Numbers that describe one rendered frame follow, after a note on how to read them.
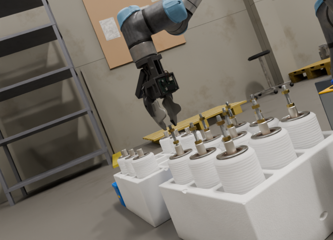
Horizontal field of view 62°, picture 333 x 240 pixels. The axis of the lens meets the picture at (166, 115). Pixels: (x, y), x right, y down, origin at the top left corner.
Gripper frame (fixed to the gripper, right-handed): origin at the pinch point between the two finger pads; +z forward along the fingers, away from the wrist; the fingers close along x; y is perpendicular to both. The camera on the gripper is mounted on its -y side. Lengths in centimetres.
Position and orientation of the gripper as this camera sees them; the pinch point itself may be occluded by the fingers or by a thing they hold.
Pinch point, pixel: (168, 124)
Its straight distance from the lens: 83.5
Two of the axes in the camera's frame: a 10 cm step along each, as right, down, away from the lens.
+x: 7.6, -3.3, 5.6
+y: 5.3, -1.8, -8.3
